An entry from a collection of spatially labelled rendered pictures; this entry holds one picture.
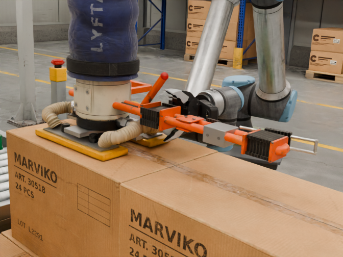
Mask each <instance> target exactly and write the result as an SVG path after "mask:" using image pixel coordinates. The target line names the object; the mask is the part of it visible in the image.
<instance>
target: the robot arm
mask: <svg viewBox="0 0 343 257"><path fill-rule="evenodd" d="M283 1H284V0H251V3H252V7H253V18H254V29H255V40H256V52H257V63H258V74H259V82H258V83H257V84H256V83H255V78H254V77H252V76H247V75H233V76H228V77H226V78H224V79H223V82H222V87H221V88H216V89H213V88H210V87H211V83H212V80H213V76H214V73H215V70H216V66H217V63H218V60H219V56H220V54H221V50H222V46H223V43H224V40H225V36H226V33H227V30H228V26H229V23H230V20H231V16H232V13H233V9H234V7H236V6H238V5H239V3H240V0H212V1H211V5H210V8H209V11H208V15H207V18H206V21H205V24H204V28H203V31H202V34H201V38H200V41H199V44H198V47H197V51H196V54H195V57H194V60H193V64H192V67H191V70H190V74H189V77H188V80H187V83H186V87H185V90H184V91H183V90H177V89H165V90H164V91H166V92H167V93H168V94H171V95H172V96H169V98H172V99H170V100H169V101H168V103H169V104H171V105H175V106H181V114H180V115H184V116H187V115H193V116H196V117H201V118H204V120H203V121H206V118H211V119H215V120H219V121H220V122H221V123H225V124H229V125H233V126H236V127H240V126H245V127H251V128H253V126H252V122H251V116H254V117H259V118H264V119H268V120H273V121H278V122H289V121H290V119H291V117H292V115H293V112H294V109H295V106H296V102H297V96H298V93H297V91H296V90H294V89H293V90H292V89H290V83H289V82H288V81H287V80H286V79H285V52H284V25H283ZM175 128H176V127H173V128H169V129H166V130H163V133H164V134H166V135H167V137H166V138H165V139H164V140H163V142H168V141H171V140H174V139H176V138H178V137H179V138H183V139H188V140H192V141H196V142H200V143H203V144H206V145H207V146H206V147H207V148H210V149H213V150H217V151H218V152H227V151H230V150H231V149H232V148H233V145H231V146H228V147H225V148H222V147H219V146H216V145H212V144H209V143H206V142H203V134H200V133H196V132H191V133H188V132H184V131H181V130H178V129H175ZM239 130H240V131H244V132H247V133H249V132H252V131H248V130H243V129H240V128H239Z"/></svg>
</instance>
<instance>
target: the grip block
mask: <svg viewBox="0 0 343 257"><path fill-rule="evenodd" d="M175 114H181V106H175V105H171V104H167V103H164V102H163V103H162V105H161V101H157V102H152V103H148V104H143V105H140V125H145V126H148V127H151V128H154V129H158V126H159V130H160V131H162V130H166V129H170V128H173V127H176V126H173V125H170V124H166V123H164V117H165V116H170V117H174V115H175Z"/></svg>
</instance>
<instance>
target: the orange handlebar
mask: <svg viewBox="0 0 343 257"><path fill-rule="evenodd" d="M130 82H131V94H137V93H143V92H149V91H150V89H151V88H152V85H151V84H146V83H142V82H138V81H133V80H130ZM68 93H69V95H70V96H73V97H74V89H70V90H69V92H68ZM124 103H128V104H131V105H135V106H139V105H140V104H139V103H136V102H132V101H128V100H125V101H124ZM112 106H113V108H114V109H117V110H121V111H124V112H128V113H131V114H135V115H138V116H140V108H137V107H133V106H130V105H126V104H122V103H119V102H114V103H113V105H112ZM203 120H204V118H201V117H196V116H193V115H187V116H184V115H180V114H175V115H174V117H170V116H165V117H164V123H166V124H170V125H173V126H176V128H175V129H178V130H181V131H184V132H188V133H191V132H196V133H200V134H203V132H204V131H203V128H204V125H207V124H211V122H206V121H203ZM246 133H247V132H244V131H240V130H236V131H235V132H234V134H232V133H226V135H225V136H224V139H225V140H226V141H228V142H231V143H235V144H238V145H242V135H243V134H246ZM289 151H290V147H289V145H288V144H287V143H285V144H283V145H282V146H278V147H277V148H276V150H275V154H276V155H285V154H287V153H288V152H289Z"/></svg>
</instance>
